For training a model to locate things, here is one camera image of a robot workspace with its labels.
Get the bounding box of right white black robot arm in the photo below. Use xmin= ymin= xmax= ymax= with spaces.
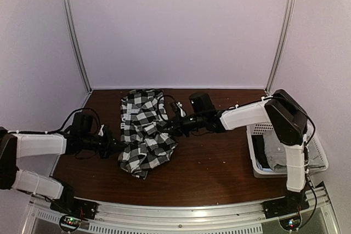
xmin=161 ymin=89 xmax=309 ymax=213

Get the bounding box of right circuit board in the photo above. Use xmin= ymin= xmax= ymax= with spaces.
xmin=279 ymin=215 xmax=302 ymax=231

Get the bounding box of left circuit board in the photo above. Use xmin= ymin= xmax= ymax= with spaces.
xmin=59 ymin=215 xmax=82 ymax=232

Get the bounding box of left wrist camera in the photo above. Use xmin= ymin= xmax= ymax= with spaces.
xmin=98 ymin=124 xmax=112 ymax=138

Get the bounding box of right aluminium frame post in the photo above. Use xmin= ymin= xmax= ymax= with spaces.
xmin=265 ymin=0 xmax=296 ymax=94

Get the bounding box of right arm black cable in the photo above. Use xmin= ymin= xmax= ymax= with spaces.
xmin=157 ymin=95 xmax=176 ymax=125

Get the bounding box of aluminium frame post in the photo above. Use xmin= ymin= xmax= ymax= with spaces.
xmin=265 ymin=0 xmax=296 ymax=94
xmin=62 ymin=0 xmax=93 ymax=93

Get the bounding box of left aluminium frame post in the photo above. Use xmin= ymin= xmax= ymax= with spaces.
xmin=62 ymin=0 xmax=93 ymax=93

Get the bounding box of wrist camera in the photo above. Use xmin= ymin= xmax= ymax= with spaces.
xmin=98 ymin=124 xmax=112 ymax=138
xmin=171 ymin=101 xmax=187 ymax=117

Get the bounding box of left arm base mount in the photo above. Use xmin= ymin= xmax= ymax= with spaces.
xmin=50 ymin=197 xmax=98 ymax=220

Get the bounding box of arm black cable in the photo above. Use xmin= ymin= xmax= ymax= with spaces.
xmin=59 ymin=107 xmax=101 ymax=133
xmin=157 ymin=95 xmax=176 ymax=125

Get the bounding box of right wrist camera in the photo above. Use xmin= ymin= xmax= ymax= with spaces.
xmin=171 ymin=101 xmax=187 ymax=117

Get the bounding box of black white plaid shirt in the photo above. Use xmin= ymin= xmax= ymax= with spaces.
xmin=118 ymin=89 xmax=178 ymax=180

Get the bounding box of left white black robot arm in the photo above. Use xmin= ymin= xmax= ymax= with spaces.
xmin=1 ymin=112 xmax=126 ymax=214

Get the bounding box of white plastic laundry basket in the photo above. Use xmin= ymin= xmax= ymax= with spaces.
xmin=246 ymin=123 xmax=329 ymax=178

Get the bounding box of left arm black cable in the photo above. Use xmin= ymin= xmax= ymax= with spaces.
xmin=59 ymin=107 xmax=101 ymax=133

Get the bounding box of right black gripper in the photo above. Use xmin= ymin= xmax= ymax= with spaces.
xmin=161 ymin=111 xmax=206 ymax=137

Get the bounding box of black folded shirt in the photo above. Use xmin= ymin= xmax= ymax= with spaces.
xmin=251 ymin=135 xmax=270 ymax=170

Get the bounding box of grey button shirt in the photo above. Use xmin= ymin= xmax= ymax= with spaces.
xmin=263 ymin=130 xmax=328 ymax=173

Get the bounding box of circuit board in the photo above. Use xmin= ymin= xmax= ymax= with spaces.
xmin=279 ymin=215 xmax=302 ymax=231
xmin=59 ymin=215 xmax=82 ymax=232

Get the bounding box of front aluminium rail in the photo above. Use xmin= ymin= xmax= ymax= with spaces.
xmin=19 ymin=187 xmax=341 ymax=233

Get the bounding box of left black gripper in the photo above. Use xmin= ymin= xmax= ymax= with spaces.
xmin=81 ymin=129 xmax=127 ymax=159

